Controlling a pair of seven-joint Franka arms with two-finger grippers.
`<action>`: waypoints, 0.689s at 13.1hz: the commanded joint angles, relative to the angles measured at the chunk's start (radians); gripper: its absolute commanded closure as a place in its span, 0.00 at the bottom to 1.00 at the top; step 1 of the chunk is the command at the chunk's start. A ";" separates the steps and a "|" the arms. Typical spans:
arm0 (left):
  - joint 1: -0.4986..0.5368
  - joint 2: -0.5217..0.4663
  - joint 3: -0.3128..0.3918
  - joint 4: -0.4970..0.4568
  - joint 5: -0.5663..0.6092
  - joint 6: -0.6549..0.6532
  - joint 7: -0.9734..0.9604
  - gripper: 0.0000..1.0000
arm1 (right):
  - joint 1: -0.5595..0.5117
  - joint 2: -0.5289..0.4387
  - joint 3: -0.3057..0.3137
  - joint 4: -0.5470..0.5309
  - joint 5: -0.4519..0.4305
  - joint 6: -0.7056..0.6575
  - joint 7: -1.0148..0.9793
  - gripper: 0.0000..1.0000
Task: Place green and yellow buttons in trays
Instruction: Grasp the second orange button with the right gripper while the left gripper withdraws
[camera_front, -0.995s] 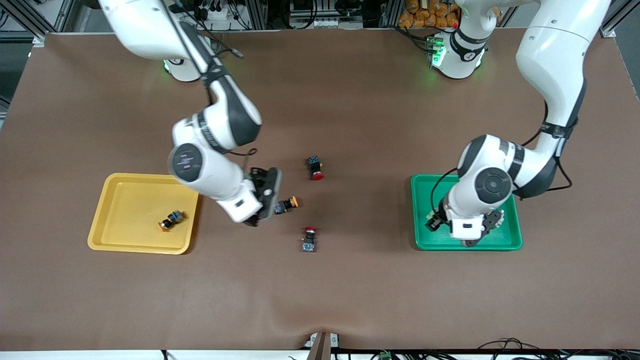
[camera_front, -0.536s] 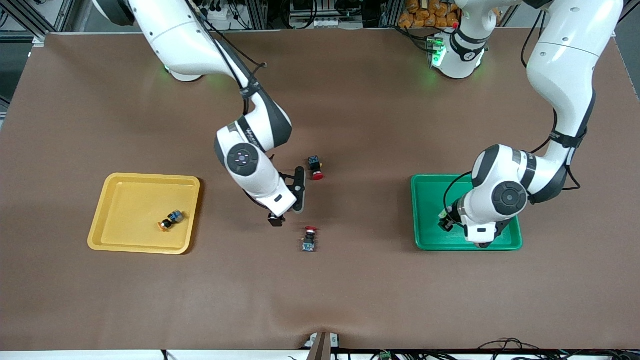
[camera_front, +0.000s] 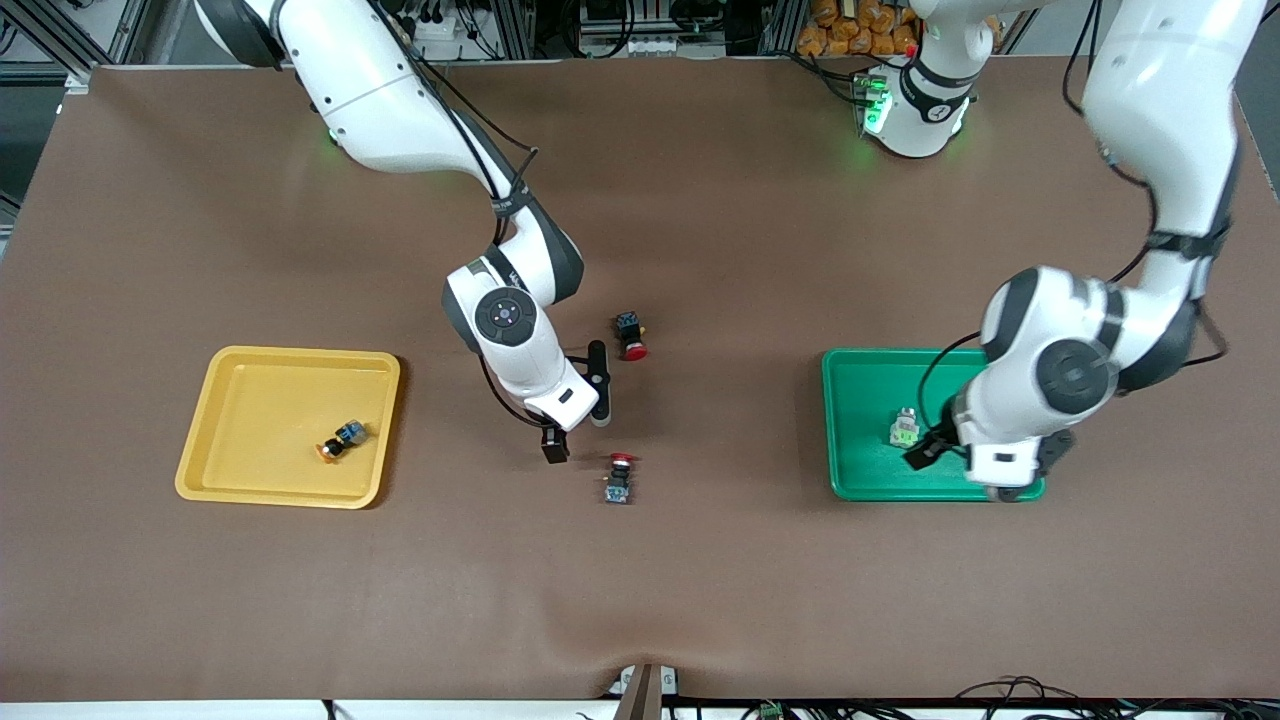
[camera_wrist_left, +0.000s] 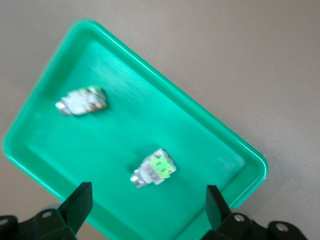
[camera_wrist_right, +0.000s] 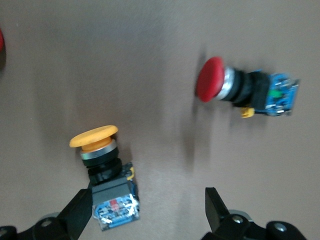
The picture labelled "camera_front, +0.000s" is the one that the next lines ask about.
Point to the green plastic tray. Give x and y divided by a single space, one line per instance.
870 400

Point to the green push button switch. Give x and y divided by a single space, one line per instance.
904 428

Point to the yellow push button switch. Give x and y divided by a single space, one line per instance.
345 438

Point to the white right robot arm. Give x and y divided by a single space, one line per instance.
380 90

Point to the green terminal connector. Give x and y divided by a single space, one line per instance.
768 711

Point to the red push button switch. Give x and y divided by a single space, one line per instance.
618 485
630 330

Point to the orange lumpy objects pile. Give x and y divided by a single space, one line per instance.
860 25

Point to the white power strip with plugs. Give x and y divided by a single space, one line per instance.
445 38

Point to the aluminium frame strut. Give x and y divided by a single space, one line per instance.
60 45

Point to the aluminium frame post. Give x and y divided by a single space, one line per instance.
780 25
515 28

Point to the yellow plastic tray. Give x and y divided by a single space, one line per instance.
260 430

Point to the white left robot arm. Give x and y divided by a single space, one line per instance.
1160 90

